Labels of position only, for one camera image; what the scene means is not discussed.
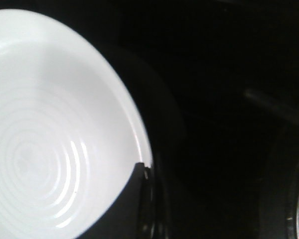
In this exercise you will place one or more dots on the white ceramic plate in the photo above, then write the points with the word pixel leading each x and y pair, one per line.
pixel 70 132

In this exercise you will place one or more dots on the black glass cooktop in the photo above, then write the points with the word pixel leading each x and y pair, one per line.
pixel 217 83

